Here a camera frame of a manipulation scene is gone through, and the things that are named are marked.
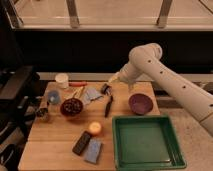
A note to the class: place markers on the white paper cup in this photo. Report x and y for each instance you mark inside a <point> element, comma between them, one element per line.
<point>63,80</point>

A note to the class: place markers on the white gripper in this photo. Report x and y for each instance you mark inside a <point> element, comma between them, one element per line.
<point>106,88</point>

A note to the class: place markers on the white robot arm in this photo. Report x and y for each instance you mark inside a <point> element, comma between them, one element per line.
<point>145,59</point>

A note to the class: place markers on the dark red bowl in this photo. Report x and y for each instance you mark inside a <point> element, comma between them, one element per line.
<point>71,107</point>

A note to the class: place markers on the black brush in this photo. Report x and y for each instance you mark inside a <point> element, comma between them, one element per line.
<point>108,106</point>

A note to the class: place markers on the black rectangular block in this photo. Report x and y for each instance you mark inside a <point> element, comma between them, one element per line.
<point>82,143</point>

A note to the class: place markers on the purple bowl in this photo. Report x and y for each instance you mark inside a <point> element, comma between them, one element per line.
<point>140,104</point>

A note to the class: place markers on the light blue small cup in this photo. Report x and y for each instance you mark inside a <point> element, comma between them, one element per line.
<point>53,97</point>

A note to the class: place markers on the black side equipment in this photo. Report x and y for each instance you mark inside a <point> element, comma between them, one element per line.
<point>16,93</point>

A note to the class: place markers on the wooden spoon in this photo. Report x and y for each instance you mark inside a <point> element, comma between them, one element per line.
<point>77,93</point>

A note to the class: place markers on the window frame rail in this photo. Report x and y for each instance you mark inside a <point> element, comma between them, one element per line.
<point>115,15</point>

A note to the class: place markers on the blue grey cloth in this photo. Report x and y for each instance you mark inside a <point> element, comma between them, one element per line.
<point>90,95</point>

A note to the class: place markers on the yellow round fruit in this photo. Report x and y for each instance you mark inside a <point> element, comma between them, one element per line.
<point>95,128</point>

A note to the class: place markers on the green plastic tray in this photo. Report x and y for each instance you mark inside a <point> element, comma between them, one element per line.
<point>146,143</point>

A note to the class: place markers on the orange carrot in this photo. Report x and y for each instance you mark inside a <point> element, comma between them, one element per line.
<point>77,84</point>

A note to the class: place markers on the blue sponge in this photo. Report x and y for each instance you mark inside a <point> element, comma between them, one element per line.
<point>93,151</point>

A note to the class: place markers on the small dark metal cup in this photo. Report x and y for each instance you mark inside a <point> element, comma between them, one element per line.
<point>43,114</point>

